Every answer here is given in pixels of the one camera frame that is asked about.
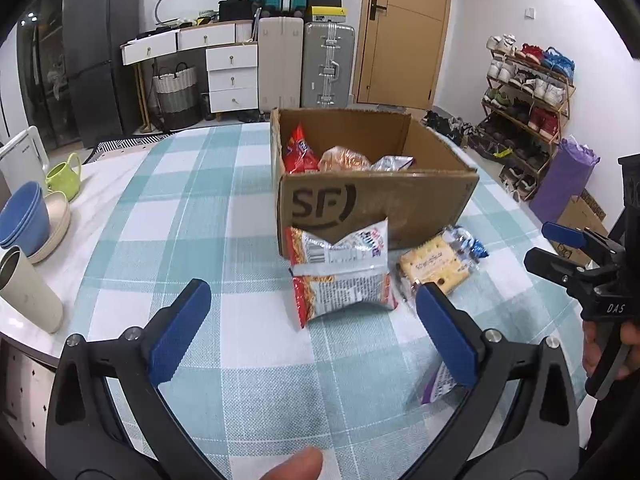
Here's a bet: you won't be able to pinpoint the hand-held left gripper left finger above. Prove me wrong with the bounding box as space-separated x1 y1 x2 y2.
45 279 231 480

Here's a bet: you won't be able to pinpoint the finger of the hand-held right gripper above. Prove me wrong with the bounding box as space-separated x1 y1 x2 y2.
541 221 608 261
523 247 601 301

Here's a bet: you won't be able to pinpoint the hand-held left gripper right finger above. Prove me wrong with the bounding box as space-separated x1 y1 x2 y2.
405 282 581 480

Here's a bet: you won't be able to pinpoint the white purple snack packet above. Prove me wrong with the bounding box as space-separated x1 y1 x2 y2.
420 360 461 406

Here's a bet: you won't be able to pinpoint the yellow biscuits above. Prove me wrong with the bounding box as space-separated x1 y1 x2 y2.
396 226 488 311

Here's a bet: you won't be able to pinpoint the white red crisps packet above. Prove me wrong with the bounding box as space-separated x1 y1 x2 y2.
285 217 399 330

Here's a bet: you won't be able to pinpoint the brown cardboard box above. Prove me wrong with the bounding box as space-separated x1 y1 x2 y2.
270 107 480 258

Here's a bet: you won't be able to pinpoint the silver snack bag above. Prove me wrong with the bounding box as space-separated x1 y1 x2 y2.
372 156 416 173

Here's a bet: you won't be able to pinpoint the bread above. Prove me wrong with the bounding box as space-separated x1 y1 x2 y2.
319 146 373 173

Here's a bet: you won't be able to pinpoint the red snack packet blue print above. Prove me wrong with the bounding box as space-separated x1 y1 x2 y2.
282 124 321 175

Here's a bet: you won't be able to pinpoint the person's right hand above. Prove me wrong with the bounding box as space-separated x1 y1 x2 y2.
581 321 640 375

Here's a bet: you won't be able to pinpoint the person's left hand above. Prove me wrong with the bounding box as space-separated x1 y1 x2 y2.
262 447 324 480

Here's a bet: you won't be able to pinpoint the flattened brown cardboard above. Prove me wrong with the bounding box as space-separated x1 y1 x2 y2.
555 195 608 268

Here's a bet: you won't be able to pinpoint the purple bag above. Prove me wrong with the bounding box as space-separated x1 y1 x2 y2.
530 137 601 223

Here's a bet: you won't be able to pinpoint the wooden shoe rack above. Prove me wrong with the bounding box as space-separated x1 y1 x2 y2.
480 35 576 201

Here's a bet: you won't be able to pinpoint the teal checked tablecloth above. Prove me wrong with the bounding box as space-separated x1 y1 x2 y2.
80 122 591 480

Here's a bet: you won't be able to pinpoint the rows of assorted shoes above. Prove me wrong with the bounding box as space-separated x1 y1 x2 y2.
482 34 576 198

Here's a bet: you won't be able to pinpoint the pile of shoes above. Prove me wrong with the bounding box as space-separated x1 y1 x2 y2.
422 110 506 161

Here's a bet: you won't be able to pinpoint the beige cup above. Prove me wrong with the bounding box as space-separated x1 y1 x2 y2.
0 246 65 334

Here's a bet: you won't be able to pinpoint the beige bowl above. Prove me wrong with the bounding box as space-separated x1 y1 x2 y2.
27 191 72 265

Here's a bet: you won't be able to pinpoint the blue bowl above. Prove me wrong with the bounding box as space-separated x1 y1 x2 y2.
0 181 46 243
0 195 52 251

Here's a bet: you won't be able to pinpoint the black white patterned rug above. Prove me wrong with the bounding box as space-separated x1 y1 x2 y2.
95 135 171 153

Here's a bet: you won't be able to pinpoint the woven basket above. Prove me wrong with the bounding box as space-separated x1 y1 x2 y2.
152 62 201 128

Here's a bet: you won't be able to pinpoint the white kettle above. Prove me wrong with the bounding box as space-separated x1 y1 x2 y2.
0 127 49 196

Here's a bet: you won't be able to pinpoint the wooden door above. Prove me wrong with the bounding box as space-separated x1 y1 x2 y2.
352 0 455 111

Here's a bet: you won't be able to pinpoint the white desk with drawers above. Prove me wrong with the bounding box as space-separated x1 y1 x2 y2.
120 20 261 116

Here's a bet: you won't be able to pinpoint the dark grey refrigerator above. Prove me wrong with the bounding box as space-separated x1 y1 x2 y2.
62 0 146 148

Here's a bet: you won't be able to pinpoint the silver suitcase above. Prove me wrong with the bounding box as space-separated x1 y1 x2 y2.
301 21 357 108

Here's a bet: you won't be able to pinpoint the beige suitcase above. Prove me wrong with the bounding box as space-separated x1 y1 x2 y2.
257 16 305 111

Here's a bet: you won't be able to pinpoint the dark glass cabinet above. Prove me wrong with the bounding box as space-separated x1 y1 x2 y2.
15 0 81 146

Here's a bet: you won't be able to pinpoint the yellow black shoe box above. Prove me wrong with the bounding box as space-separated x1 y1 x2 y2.
305 6 348 23

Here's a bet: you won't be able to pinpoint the black bag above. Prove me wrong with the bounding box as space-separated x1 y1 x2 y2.
218 0 261 23

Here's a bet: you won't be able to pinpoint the oval metal hoop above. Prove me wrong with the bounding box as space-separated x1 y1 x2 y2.
154 0 231 26

